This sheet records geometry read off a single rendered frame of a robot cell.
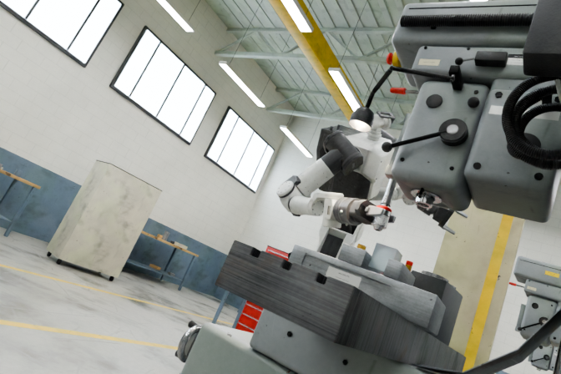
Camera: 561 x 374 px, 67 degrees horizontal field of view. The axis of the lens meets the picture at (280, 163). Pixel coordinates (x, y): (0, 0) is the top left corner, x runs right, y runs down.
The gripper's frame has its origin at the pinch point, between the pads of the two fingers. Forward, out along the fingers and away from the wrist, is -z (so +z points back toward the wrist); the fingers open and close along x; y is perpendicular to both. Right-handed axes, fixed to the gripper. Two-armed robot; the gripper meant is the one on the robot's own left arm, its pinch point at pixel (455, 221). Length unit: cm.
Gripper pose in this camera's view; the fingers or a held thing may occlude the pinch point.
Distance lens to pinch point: 219.3
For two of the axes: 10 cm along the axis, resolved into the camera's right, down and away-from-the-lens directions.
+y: 5.0, -2.8, 8.2
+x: 3.6, -8.0, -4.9
